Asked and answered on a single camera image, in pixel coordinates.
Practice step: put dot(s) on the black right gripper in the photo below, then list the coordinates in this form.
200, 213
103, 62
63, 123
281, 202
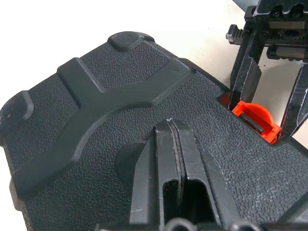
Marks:
284, 33

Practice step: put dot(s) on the orange case latch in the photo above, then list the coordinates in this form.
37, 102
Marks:
255, 113

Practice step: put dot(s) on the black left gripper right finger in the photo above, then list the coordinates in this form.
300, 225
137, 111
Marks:
199, 163

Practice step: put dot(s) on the black tool case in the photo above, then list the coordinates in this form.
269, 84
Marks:
96, 96

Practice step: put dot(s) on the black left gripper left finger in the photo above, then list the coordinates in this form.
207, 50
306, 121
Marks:
146, 168

